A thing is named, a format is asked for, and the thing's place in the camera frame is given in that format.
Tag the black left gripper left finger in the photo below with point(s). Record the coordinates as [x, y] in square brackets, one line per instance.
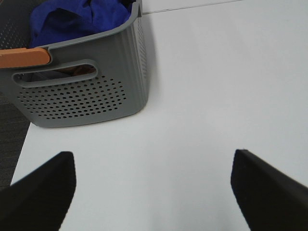
[40, 200]

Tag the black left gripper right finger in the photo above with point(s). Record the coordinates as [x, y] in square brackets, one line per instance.
[268, 199]

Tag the orange basket handle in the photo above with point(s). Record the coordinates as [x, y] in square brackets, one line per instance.
[23, 57]

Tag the blue microfibre towel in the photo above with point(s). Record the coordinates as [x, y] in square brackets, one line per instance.
[61, 20]

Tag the grey perforated plastic basket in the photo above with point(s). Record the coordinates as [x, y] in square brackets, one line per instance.
[88, 80]

